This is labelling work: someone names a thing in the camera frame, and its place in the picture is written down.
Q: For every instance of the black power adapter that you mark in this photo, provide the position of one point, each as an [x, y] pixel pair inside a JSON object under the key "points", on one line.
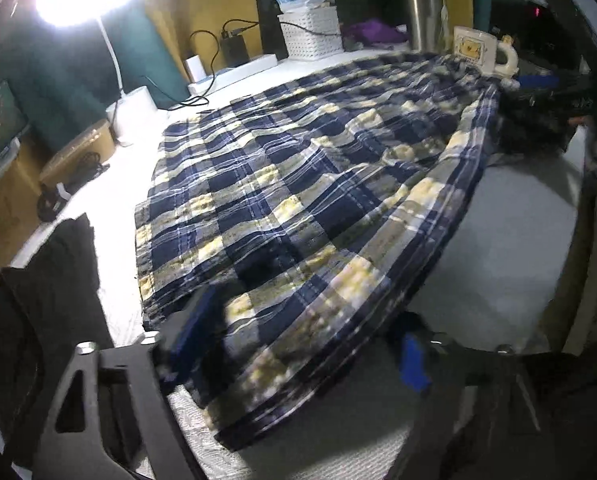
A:
{"points": [[234, 50]]}

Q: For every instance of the white desk lamp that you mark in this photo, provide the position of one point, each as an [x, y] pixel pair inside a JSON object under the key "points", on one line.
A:
{"points": [[123, 105]]}

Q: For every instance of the cardboard box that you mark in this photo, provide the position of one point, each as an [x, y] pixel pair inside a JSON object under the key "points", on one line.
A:
{"points": [[97, 139]]}

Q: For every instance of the white plastic basket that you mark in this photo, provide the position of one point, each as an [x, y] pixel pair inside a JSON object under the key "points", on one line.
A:
{"points": [[311, 34]]}

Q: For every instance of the blue plaid pants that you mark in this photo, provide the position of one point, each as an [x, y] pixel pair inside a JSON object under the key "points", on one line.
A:
{"points": [[314, 210]]}

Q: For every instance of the stainless steel tumbler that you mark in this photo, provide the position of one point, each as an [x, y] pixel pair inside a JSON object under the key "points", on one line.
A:
{"points": [[427, 25]]}

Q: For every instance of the yellow curtain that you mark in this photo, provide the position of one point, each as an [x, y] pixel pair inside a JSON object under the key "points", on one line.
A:
{"points": [[183, 24]]}

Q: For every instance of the white charger plug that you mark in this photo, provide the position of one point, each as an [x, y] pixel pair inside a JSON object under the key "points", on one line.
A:
{"points": [[195, 69]]}

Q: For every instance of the black garment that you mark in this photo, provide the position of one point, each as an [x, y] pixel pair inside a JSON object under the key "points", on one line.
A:
{"points": [[58, 289]]}

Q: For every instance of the purple cloth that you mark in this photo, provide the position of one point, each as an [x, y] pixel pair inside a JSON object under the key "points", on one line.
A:
{"points": [[373, 34]]}

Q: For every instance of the white power strip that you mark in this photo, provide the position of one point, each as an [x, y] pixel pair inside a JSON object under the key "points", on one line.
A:
{"points": [[231, 75]]}

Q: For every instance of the teal curtain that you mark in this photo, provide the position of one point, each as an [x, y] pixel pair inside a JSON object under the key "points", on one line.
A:
{"points": [[63, 79]]}

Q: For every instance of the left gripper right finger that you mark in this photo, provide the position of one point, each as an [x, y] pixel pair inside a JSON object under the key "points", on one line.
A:
{"points": [[494, 414]]}

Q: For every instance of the cream bear mug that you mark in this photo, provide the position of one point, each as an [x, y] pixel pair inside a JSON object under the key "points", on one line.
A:
{"points": [[490, 55]]}

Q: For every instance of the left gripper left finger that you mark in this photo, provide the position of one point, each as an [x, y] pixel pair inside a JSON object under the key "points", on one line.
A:
{"points": [[111, 404]]}

